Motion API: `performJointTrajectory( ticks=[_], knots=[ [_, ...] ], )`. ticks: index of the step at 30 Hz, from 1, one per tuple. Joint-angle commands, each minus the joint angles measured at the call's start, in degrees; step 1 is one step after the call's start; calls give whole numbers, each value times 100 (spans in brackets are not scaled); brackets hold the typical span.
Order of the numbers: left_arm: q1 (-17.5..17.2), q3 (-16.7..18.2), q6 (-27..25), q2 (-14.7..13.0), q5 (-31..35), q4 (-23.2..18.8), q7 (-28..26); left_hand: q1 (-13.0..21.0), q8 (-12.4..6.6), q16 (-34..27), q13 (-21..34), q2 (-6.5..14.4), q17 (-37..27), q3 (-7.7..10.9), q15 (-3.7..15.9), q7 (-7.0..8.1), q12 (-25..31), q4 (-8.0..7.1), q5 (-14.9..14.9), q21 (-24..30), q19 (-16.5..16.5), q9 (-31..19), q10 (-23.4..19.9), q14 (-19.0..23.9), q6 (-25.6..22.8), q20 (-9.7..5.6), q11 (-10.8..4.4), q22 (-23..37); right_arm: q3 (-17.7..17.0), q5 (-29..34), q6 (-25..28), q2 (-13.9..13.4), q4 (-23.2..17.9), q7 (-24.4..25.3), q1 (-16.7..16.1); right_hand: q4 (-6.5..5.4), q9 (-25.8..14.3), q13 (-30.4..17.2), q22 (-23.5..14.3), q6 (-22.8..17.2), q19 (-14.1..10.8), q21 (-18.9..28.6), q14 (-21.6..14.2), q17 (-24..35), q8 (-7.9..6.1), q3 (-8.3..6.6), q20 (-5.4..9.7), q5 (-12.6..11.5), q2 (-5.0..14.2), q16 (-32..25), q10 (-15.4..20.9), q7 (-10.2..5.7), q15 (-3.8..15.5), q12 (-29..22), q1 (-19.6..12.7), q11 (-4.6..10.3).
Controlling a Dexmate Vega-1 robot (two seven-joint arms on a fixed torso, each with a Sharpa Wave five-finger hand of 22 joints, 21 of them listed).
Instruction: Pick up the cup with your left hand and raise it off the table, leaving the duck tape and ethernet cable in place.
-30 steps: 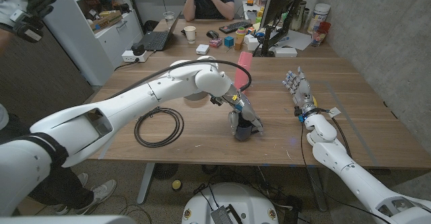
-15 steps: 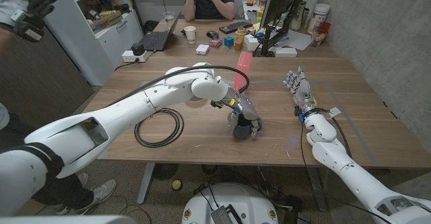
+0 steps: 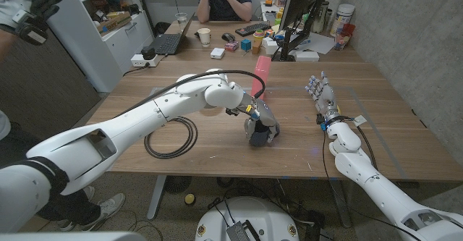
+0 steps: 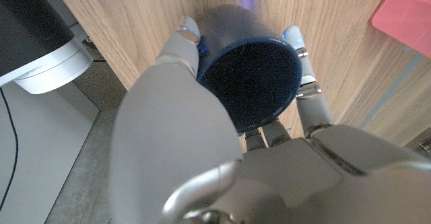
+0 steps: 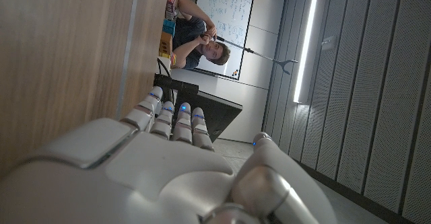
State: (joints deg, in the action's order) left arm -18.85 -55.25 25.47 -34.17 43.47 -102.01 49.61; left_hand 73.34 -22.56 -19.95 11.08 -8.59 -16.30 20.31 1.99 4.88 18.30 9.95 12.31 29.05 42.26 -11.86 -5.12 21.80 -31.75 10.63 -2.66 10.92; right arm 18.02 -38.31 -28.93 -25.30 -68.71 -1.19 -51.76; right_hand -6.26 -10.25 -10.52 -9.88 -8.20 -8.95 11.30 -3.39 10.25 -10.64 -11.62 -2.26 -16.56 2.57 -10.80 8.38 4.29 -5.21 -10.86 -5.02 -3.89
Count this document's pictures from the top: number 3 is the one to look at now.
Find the black coiled ethernet cable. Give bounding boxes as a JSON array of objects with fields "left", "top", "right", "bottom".
[{"left": 143, "top": 116, "right": 199, "bottom": 160}]

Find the cardboard box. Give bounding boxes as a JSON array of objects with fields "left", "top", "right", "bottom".
[{"left": 95, "top": 10, "right": 133, "bottom": 36}]

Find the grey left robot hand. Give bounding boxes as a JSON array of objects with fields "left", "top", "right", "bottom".
[{"left": 244, "top": 96, "right": 281, "bottom": 146}]

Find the white paper sheet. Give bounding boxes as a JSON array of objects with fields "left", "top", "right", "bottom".
[{"left": 289, "top": 30, "right": 336, "bottom": 56}]

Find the black laptop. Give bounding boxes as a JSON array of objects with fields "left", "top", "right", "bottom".
[{"left": 148, "top": 12, "right": 196, "bottom": 56}]

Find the white shelf cabinet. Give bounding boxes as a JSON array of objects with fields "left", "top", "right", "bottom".
[{"left": 16, "top": 0, "right": 155, "bottom": 93}]

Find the black round floor fan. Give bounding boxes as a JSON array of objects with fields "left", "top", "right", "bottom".
[{"left": 164, "top": 175, "right": 192, "bottom": 194}]

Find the white canister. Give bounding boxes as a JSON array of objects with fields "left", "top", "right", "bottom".
[{"left": 329, "top": 3, "right": 356, "bottom": 38}]

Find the grey table leg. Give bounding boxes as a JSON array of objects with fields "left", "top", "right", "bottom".
[
  {"left": 329, "top": 179, "right": 354, "bottom": 228},
  {"left": 146, "top": 174, "right": 168, "bottom": 220}
]

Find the white paper cup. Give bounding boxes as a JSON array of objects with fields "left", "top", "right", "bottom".
[{"left": 197, "top": 28, "right": 211, "bottom": 48}]

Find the black and white teleoperation glove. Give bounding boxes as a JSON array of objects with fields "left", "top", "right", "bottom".
[{"left": 0, "top": 0, "right": 63, "bottom": 46}]

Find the dark blue mug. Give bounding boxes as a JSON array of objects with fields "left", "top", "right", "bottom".
[{"left": 248, "top": 127, "right": 271, "bottom": 148}]

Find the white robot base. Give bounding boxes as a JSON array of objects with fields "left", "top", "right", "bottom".
[{"left": 195, "top": 196, "right": 300, "bottom": 241}]

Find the pink rectangular box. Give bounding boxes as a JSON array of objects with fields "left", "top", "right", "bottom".
[{"left": 251, "top": 55, "right": 272, "bottom": 101}]

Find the black keyboard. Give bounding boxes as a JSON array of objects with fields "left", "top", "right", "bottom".
[{"left": 234, "top": 22, "right": 271, "bottom": 37}]

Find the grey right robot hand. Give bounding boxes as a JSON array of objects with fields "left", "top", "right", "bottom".
[{"left": 305, "top": 70, "right": 341, "bottom": 123}]

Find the clear drinking glass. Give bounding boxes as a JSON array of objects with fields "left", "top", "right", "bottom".
[{"left": 174, "top": 12, "right": 189, "bottom": 32}]

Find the standing operator in dark trousers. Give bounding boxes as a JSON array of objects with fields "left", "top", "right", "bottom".
[{"left": 0, "top": 109, "right": 126, "bottom": 232}]

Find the black backpack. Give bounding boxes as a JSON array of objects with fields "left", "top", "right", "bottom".
[{"left": 153, "top": 21, "right": 171, "bottom": 36}]

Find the operator forearm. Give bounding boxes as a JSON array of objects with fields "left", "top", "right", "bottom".
[{"left": 0, "top": 29, "right": 17, "bottom": 59}]

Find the black plug adapter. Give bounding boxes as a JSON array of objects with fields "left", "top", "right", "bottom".
[{"left": 140, "top": 46, "right": 156, "bottom": 61}]

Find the red plastic cup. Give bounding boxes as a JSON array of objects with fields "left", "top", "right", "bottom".
[{"left": 334, "top": 22, "right": 356, "bottom": 51}]

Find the seated person in dark shirt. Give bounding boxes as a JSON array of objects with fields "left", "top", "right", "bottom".
[{"left": 197, "top": 0, "right": 253, "bottom": 23}]

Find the flat white device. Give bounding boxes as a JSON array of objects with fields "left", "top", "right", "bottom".
[{"left": 294, "top": 50, "right": 320, "bottom": 62}]

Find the white power strip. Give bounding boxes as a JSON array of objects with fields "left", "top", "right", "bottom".
[{"left": 130, "top": 54, "right": 160, "bottom": 68}]

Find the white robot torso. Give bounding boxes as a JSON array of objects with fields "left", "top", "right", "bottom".
[{"left": 0, "top": 232, "right": 146, "bottom": 241}]

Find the white cube box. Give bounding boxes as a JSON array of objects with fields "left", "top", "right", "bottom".
[{"left": 262, "top": 37, "right": 279, "bottom": 56}]

